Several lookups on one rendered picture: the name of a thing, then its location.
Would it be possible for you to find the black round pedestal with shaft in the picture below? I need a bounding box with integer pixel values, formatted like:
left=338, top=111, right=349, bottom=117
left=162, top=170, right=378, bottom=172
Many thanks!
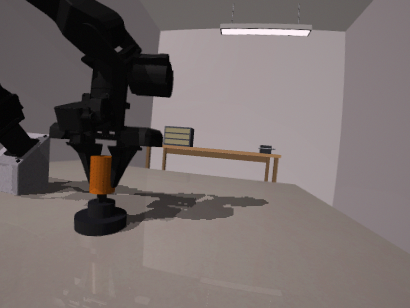
left=74, top=194, right=127, bottom=237

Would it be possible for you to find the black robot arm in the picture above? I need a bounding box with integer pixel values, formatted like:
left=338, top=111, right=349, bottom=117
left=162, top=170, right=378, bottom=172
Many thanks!
left=0, top=0, right=174, bottom=158

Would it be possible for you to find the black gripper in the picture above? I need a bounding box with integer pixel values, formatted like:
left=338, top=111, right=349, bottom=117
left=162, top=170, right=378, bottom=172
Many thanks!
left=49, top=88, right=163, bottom=188

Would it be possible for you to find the orange cylinder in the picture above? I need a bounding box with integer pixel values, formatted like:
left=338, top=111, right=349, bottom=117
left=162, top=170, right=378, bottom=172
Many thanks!
left=89, top=155, right=115, bottom=194

